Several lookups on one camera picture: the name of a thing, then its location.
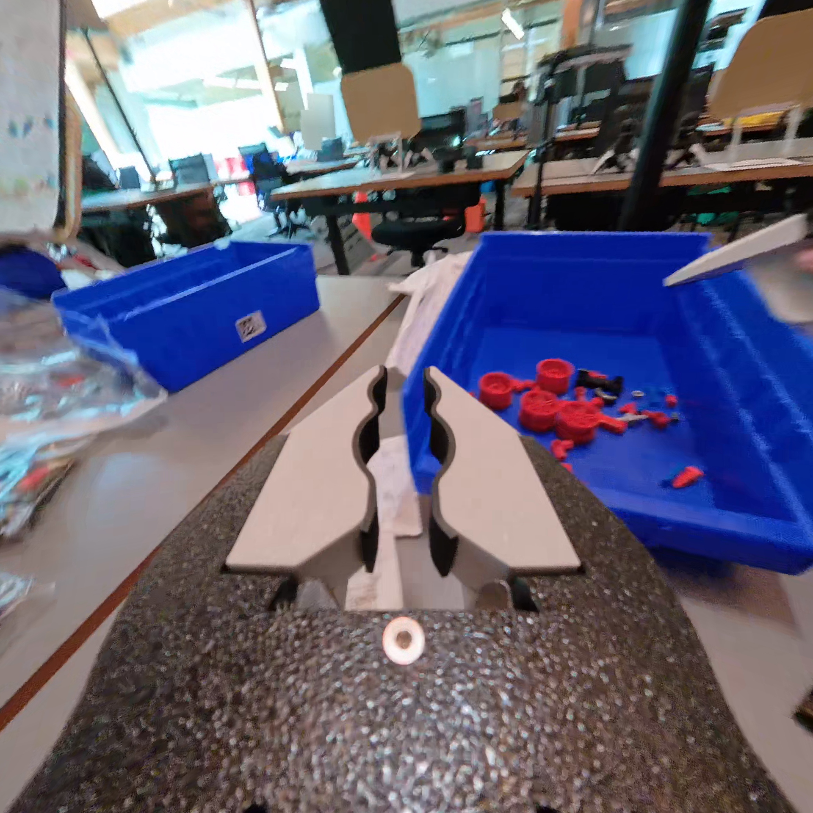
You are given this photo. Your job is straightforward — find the background office desk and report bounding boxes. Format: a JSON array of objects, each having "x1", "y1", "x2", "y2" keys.
[
  {"x1": 270, "y1": 149, "x2": 531, "y2": 275},
  {"x1": 510, "y1": 152, "x2": 813, "y2": 232},
  {"x1": 81, "y1": 181, "x2": 220, "y2": 213}
]

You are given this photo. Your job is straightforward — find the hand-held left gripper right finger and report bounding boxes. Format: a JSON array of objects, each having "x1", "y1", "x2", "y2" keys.
[{"x1": 422, "y1": 365, "x2": 583, "y2": 580}]

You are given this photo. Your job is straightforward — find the black office chair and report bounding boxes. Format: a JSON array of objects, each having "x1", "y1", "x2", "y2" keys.
[
  {"x1": 168, "y1": 152, "x2": 212, "y2": 188},
  {"x1": 370, "y1": 216, "x2": 469, "y2": 269},
  {"x1": 238, "y1": 143, "x2": 299, "y2": 239},
  {"x1": 419, "y1": 108, "x2": 467, "y2": 153}
]

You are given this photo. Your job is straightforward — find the black toy connector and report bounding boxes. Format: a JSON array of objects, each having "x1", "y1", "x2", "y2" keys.
[{"x1": 575, "y1": 370, "x2": 625, "y2": 398}]

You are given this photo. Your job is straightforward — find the white instruction poster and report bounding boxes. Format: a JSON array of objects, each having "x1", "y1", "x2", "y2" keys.
[{"x1": 0, "y1": 0, "x2": 83, "y2": 245}]

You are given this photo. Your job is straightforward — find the blue plastic bin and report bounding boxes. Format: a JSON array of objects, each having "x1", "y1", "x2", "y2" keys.
[
  {"x1": 402, "y1": 230, "x2": 813, "y2": 575},
  {"x1": 53, "y1": 240, "x2": 320, "y2": 393}
]

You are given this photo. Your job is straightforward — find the beige divider panel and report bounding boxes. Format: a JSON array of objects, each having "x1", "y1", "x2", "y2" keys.
[
  {"x1": 341, "y1": 62, "x2": 422, "y2": 146},
  {"x1": 707, "y1": 6, "x2": 813, "y2": 122}
]

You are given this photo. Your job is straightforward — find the black tripod stand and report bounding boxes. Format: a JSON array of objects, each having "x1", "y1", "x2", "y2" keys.
[{"x1": 530, "y1": 51, "x2": 630, "y2": 230}]

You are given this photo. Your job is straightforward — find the red toy wheel hub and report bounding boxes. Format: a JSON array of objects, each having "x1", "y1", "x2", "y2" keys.
[
  {"x1": 478, "y1": 371, "x2": 517, "y2": 409},
  {"x1": 556, "y1": 400, "x2": 601, "y2": 443},
  {"x1": 535, "y1": 359, "x2": 575, "y2": 395},
  {"x1": 517, "y1": 389, "x2": 563, "y2": 433}
]

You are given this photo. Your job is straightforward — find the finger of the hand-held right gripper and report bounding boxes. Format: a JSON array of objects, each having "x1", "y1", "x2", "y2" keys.
[{"x1": 662, "y1": 213, "x2": 813, "y2": 288}]

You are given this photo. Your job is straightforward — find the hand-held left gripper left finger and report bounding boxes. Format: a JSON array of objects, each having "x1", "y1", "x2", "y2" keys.
[{"x1": 224, "y1": 365, "x2": 390, "y2": 582}]

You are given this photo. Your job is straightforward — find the black metal pole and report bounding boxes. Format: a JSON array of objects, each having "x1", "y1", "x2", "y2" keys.
[{"x1": 619, "y1": 0, "x2": 712, "y2": 232}]

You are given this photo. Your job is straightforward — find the scattered small toy parts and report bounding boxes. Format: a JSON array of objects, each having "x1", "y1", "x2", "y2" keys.
[{"x1": 597, "y1": 387, "x2": 680, "y2": 436}]

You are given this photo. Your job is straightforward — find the clear plastic bag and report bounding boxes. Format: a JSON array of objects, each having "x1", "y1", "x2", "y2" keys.
[
  {"x1": 0, "y1": 572, "x2": 55, "y2": 655},
  {"x1": 0, "y1": 286, "x2": 169, "y2": 541}
]

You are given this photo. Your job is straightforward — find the dark green divider panel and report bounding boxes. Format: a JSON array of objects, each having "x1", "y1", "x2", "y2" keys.
[{"x1": 319, "y1": 0, "x2": 402, "y2": 74}]

